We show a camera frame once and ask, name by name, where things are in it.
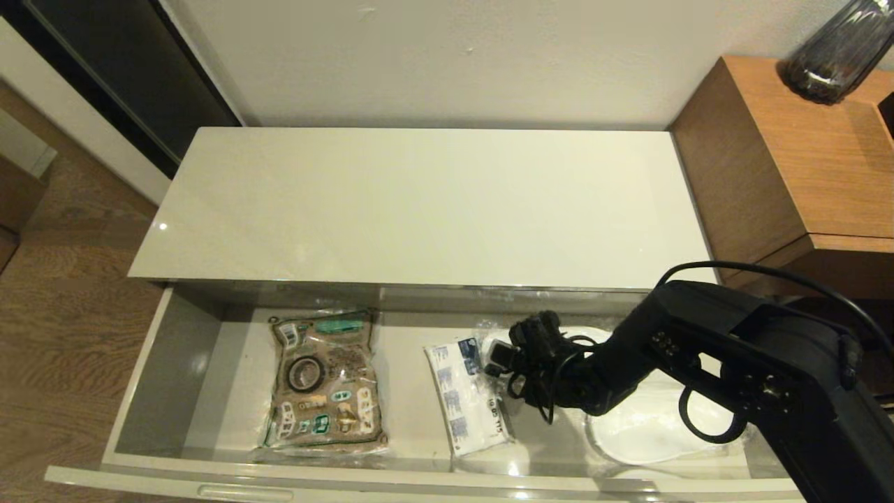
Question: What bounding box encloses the white slipper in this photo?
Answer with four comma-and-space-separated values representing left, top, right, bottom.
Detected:
475, 318, 629, 392
585, 370, 754, 465

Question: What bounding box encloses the white tissue pack blue print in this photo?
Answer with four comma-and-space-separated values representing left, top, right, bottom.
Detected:
423, 337, 516, 458

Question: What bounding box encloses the black tape roll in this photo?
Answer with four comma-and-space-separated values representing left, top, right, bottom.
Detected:
286, 356, 326, 394

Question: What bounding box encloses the brown grain bag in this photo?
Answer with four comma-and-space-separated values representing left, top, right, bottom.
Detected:
260, 307, 390, 458

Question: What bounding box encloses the white glossy low cabinet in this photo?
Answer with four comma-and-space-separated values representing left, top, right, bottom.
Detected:
128, 127, 720, 291

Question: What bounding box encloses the brown wooden desk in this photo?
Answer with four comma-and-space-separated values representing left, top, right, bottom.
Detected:
667, 56, 894, 301

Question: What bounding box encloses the dark ribbed glass vase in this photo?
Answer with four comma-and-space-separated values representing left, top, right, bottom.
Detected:
779, 0, 894, 105

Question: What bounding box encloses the black door panel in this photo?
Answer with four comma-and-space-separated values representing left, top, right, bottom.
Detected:
0, 0, 242, 179

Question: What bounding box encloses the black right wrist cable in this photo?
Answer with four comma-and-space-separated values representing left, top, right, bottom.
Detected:
506, 334, 596, 425

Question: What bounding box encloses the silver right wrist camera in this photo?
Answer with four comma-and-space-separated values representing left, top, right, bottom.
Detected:
483, 338, 519, 379

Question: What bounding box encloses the black right arm cable loop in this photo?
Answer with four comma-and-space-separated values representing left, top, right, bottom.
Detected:
677, 386, 749, 445

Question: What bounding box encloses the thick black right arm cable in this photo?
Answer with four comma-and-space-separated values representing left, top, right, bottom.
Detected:
655, 261, 889, 344

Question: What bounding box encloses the white door frame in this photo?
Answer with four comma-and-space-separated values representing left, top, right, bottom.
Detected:
0, 17, 172, 205

